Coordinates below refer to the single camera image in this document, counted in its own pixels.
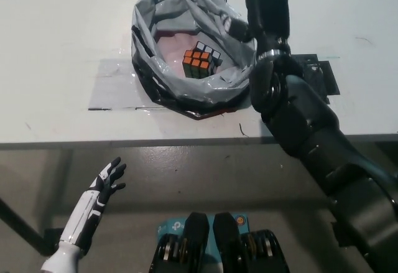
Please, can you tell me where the robot body black teal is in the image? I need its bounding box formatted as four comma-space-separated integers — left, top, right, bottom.
150, 212, 290, 273

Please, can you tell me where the black table foot plate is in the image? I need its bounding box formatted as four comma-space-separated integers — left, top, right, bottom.
43, 228, 65, 255
330, 221, 343, 246

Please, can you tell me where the black diagonal table leg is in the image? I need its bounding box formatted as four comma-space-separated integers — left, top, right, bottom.
0, 197, 47, 257

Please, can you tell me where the black tape square marker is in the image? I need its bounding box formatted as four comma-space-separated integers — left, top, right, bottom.
290, 54, 341, 104

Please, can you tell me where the clear tape patch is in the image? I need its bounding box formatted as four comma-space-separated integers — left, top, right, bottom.
88, 58, 156, 112

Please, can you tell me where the Rubik's cube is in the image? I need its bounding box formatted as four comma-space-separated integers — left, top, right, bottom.
182, 41, 222, 80

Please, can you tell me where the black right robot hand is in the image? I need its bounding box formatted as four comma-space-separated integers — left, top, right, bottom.
224, 0, 291, 49

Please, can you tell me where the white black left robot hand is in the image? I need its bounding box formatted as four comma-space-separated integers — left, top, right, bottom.
58, 157, 127, 252

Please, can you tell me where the pink plastic bag lining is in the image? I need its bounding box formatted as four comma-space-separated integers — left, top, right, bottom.
157, 32, 218, 75

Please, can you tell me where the grey black plastic bag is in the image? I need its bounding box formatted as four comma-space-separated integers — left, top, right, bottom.
130, 0, 259, 121

